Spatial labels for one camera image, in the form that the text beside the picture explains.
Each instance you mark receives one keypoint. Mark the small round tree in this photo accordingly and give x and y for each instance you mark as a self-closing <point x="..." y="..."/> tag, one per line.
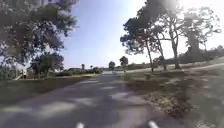
<point x="124" y="62"/>
<point x="112" y="65"/>

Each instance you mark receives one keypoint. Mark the low green hedge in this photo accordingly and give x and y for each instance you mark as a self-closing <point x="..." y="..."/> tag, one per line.
<point x="80" y="71"/>

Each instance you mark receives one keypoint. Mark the grey asphalt path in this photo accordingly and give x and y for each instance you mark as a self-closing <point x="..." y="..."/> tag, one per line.
<point x="100" y="100"/>

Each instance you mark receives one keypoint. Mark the tall bare-trunked tree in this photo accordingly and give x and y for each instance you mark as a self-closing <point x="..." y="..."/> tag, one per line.
<point x="200" y="30"/>
<point x="141" y="36"/>
<point x="173" y="33"/>

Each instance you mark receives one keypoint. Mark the dark bushy tree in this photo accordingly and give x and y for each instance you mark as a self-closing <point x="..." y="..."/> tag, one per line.
<point x="46" y="64"/>

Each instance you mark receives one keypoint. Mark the robot's own part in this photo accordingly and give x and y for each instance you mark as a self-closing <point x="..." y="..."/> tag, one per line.
<point x="153" y="124"/>
<point x="80" y="125"/>

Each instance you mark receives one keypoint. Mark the grass verge with dry leaves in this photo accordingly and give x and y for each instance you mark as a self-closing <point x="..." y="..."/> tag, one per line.
<point x="180" y="90"/>

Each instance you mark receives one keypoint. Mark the shaded grass verge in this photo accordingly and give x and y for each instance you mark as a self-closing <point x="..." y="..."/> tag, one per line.
<point x="30" y="87"/>

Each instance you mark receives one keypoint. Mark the large leafy tree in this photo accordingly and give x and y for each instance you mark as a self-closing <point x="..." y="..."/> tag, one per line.
<point x="23" y="30"/>

